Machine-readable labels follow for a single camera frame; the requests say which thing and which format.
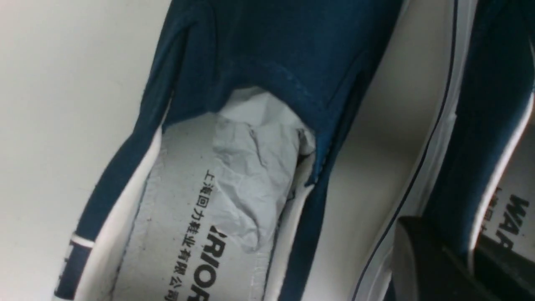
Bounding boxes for white paper stuffing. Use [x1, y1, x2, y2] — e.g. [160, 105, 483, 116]
[212, 87, 316, 253]

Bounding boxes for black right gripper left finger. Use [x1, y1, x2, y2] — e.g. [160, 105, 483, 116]
[391, 217, 497, 301]

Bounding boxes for navy slip-on shoe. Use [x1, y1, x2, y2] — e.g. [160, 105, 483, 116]
[351, 0, 534, 301]
[52, 0, 403, 301]

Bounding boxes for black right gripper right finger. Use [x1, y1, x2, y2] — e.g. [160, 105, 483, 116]
[474, 236, 535, 301]

